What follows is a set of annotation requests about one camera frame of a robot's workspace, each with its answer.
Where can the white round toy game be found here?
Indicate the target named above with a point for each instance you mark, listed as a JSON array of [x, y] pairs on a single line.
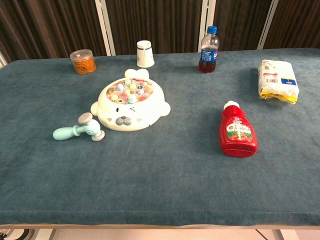
[[140, 111]]

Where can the white paper cup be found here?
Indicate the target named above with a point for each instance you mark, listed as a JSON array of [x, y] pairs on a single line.
[[145, 56]]

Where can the teal toy mallet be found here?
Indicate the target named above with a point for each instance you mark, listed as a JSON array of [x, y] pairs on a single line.
[[65, 132]]

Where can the white partition post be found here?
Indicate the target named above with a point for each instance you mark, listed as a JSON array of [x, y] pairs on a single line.
[[207, 15], [267, 25], [2, 61], [105, 27]]

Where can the blue tablecloth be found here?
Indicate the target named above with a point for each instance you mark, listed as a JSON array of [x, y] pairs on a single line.
[[160, 180]]

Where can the white and yellow food bag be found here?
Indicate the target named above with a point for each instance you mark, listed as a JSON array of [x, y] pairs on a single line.
[[277, 80]]

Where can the red ketchup bottle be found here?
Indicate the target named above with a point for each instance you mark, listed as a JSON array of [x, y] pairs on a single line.
[[237, 132]]

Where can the cola bottle with blue cap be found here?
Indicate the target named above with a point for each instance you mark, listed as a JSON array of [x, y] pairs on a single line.
[[208, 56]]

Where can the clear jar with orange contents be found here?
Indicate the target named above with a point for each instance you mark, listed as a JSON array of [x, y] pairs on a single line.
[[83, 63]]

